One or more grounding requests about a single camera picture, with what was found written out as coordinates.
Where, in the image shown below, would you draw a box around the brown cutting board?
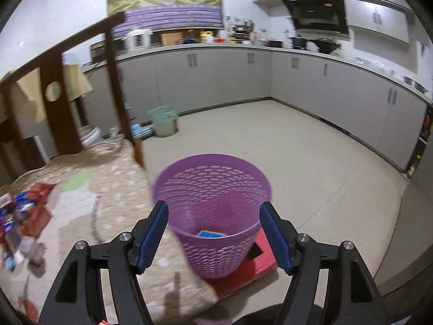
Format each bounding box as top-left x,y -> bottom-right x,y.
160,32 -> 183,46

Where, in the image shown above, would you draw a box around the green plastic bin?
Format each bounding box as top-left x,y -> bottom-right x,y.
146,105 -> 179,138

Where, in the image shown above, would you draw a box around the white basin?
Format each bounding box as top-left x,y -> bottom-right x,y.
78,125 -> 102,146

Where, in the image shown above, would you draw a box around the grey upper kitchen cabinets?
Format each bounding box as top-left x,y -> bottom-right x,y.
250,0 -> 415,44

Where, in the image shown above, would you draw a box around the white rice cooker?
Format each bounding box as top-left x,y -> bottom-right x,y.
124,29 -> 153,52

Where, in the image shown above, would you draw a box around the black range hood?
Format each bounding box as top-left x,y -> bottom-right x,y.
282,0 -> 350,36

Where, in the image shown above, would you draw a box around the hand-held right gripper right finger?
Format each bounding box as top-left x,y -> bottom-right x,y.
259,201 -> 395,325

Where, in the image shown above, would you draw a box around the black countertop oven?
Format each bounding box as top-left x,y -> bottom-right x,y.
90,41 -> 109,63

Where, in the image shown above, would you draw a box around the red plastic stool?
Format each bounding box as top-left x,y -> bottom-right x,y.
206,228 -> 280,298

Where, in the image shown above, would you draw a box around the black spice rack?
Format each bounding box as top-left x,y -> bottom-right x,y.
230,18 -> 256,43

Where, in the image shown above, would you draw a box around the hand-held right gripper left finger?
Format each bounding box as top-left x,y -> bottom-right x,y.
39,200 -> 170,325

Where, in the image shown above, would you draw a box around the purple plastic mesh basket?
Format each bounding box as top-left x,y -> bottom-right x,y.
152,154 -> 273,280

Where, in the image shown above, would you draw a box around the grey lower kitchen cabinets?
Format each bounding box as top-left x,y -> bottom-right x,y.
83,45 -> 428,171

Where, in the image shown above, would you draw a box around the grey kitchen cabinets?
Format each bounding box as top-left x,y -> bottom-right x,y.
250,0 -> 415,44
83,45 -> 428,171

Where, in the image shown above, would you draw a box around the mop with blue head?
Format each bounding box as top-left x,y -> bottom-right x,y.
130,122 -> 154,140

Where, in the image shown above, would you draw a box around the beige quilted printed blanket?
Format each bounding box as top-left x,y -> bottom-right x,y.
0,139 -> 220,325

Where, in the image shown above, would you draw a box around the pile of snack wrappers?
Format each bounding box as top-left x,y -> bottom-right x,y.
0,182 -> 58,273

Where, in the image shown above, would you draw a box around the wall poster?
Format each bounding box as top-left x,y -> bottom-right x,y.
107,0 -> 225,38

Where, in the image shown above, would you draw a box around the tan table cover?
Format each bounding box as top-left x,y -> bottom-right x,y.
0,64 -> 94,123

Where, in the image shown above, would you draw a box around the black wok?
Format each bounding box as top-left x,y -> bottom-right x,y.
313,37 -> 340,54

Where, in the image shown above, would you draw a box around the dark wooden chair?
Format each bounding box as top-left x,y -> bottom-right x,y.
0,11 -> 146,185

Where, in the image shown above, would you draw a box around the dark display cabinet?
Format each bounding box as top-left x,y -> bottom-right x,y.
406,105 -> 433,180

